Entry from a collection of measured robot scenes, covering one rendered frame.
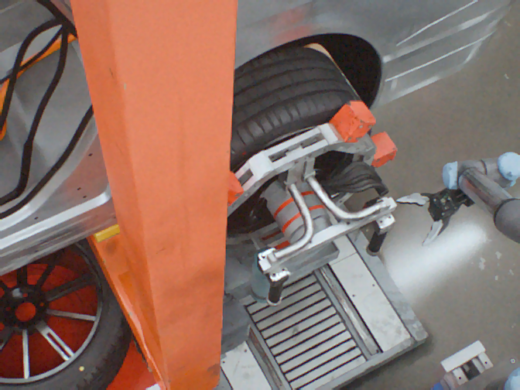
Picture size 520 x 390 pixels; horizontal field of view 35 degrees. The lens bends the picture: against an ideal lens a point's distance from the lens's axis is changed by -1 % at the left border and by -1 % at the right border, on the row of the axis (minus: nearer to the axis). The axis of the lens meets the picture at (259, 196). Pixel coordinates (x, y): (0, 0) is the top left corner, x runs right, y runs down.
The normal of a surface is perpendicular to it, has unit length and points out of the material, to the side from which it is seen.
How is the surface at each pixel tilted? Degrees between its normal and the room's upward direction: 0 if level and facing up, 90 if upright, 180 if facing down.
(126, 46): 90
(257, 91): 5
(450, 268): 0
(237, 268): 0
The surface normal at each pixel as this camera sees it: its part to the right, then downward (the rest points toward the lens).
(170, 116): 0.48, 0.79
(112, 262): 0.06, -0.46
